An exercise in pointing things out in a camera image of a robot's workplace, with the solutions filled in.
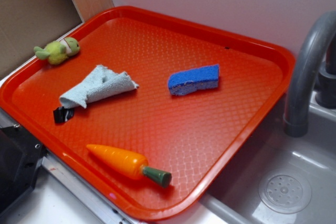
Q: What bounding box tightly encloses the green plush toy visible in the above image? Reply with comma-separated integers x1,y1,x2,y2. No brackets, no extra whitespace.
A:
33,37,80,65

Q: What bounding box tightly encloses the orange toy carrot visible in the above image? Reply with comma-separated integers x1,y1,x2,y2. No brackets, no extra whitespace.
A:
86,144,172,188

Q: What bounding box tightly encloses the light blue cloth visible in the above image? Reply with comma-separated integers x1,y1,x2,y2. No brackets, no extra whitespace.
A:
59,65,139,109

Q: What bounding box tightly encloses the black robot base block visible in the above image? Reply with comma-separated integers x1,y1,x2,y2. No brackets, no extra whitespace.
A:
1,124,46,217

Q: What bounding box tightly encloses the orange plastic tray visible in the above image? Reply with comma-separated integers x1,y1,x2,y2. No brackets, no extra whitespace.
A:
1,6,295,221

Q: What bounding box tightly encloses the brown cardboard panel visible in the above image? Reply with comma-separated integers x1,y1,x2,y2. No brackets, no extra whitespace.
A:
0,0,85,81

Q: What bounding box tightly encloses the grey toy sink basin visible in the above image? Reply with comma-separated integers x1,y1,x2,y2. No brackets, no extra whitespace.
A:
201,100,335,223

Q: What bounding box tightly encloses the black tape piece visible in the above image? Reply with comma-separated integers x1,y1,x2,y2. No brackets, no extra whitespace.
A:
53,106,75,124

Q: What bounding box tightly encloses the blue sponge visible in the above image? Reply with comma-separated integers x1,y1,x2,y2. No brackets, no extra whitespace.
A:
167,64,219,96

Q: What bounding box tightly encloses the grey toy faucet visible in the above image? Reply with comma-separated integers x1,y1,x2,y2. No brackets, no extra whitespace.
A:
283,11,335,137

